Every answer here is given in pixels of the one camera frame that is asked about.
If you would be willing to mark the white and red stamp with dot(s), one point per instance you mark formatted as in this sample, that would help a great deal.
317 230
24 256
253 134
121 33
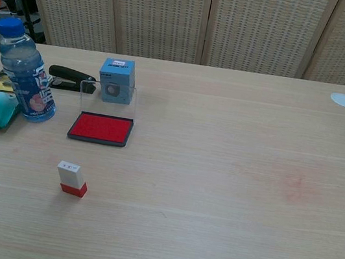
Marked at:
70 176

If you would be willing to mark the red ink pad clear lid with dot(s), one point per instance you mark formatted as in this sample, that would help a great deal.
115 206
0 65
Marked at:
100 128

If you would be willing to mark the small blue cardboard box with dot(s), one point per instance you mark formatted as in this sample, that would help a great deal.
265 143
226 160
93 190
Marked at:
115 76

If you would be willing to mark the woven wooden folding screen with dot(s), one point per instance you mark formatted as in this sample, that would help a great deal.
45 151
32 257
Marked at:
164 13

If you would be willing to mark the black stapler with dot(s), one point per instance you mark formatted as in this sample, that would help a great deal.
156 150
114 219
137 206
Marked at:
66 73

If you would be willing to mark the water bottle with blue cap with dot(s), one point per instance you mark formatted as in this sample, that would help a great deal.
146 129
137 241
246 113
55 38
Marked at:
24 73

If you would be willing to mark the white round table grommet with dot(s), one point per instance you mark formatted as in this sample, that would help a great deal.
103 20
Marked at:
343 99

